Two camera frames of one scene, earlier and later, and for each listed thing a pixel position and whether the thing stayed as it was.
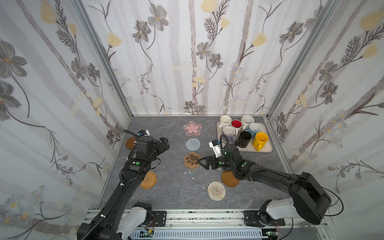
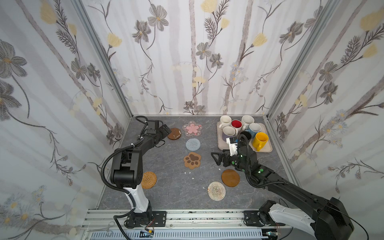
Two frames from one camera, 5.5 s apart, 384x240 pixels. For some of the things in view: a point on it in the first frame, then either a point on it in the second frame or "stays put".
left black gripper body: (162, 144) → (163, 132)
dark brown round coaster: (130, 142) → (175, 133)
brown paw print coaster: (191, 160) stays put
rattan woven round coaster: (149, 180) stays put
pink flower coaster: (192, 128) stays put
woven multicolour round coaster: (216, 190) stays put
